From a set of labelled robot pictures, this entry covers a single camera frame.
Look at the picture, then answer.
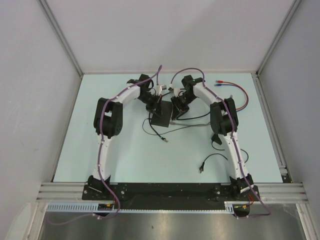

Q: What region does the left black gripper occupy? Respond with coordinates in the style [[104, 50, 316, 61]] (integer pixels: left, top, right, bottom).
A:
[[137, 92, 163, 119]]

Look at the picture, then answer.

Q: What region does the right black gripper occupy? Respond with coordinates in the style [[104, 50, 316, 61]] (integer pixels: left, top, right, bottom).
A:
[[171, 93, 198, 121]]

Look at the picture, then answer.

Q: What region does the black network switch box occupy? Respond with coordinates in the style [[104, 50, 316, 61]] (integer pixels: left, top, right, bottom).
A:
[[150, 100, 173, 128]]

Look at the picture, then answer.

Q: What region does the blue ethernet cable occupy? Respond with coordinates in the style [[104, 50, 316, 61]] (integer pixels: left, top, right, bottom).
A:
[[214, 83, 248, 111]]

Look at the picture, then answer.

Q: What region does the red ethernet cable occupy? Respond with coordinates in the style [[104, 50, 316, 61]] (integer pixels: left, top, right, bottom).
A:
[[214, 79, 249, 111]]

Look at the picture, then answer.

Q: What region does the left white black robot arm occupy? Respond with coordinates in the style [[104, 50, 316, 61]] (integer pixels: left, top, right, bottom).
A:
[[92, 74, 163, 181]]

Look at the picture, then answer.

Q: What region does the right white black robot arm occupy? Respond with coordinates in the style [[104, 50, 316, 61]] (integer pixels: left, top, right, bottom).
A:
[[171, 75, 254, 201]]

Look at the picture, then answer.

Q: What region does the black power adapter brick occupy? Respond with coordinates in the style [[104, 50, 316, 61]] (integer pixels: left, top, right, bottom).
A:
[[211, 134, 222, 146]]

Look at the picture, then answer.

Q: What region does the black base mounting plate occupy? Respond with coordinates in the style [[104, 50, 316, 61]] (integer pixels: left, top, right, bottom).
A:
[[82, 182, 261, 211]]

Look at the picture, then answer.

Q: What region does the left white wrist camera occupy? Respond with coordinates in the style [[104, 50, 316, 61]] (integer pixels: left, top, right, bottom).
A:
[[154, 84, 167, 96]]

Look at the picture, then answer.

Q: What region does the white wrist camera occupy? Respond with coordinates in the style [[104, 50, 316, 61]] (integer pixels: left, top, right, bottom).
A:
[[168, 84, 182, 97], [154, 84, 167, 96]]

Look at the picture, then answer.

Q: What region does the grey ethernet cable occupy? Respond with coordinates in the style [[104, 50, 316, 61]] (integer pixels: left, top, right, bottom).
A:
[[169, 119, 211, 128]]

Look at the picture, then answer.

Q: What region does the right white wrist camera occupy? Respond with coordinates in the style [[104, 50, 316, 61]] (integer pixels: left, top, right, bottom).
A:
[[168, 84, 182, 97]]

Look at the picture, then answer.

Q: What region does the thin black switch cable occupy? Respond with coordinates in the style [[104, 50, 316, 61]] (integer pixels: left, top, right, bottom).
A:
[[141, 111, 188, 144]]

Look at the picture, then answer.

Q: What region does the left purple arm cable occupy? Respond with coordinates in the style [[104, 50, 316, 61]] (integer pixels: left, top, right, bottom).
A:
[[46, 64, 163, 225]]

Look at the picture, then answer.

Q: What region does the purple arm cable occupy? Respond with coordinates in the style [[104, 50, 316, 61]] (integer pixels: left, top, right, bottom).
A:
[[46, 64, 163, 225], [169, 67, 273, 219]]

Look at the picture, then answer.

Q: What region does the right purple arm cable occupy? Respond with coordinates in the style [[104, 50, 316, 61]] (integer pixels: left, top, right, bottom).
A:
[[169, 67, 273, 219]]

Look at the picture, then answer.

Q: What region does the black power adapter cord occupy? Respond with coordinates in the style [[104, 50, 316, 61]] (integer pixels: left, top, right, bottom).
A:
[[198, 139, 250, 174]]

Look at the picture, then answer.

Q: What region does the grey slotted cable duct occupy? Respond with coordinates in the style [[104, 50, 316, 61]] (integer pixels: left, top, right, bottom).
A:
[[46, 201, 237, 215]]

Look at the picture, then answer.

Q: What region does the right aluminium side rail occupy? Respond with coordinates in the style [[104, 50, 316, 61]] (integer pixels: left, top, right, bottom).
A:
[[251, 73, 292, 183]]

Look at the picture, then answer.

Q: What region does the aluminium front frame rail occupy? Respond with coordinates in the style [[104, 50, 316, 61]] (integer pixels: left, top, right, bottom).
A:
[[36, 182, 309, 204]]

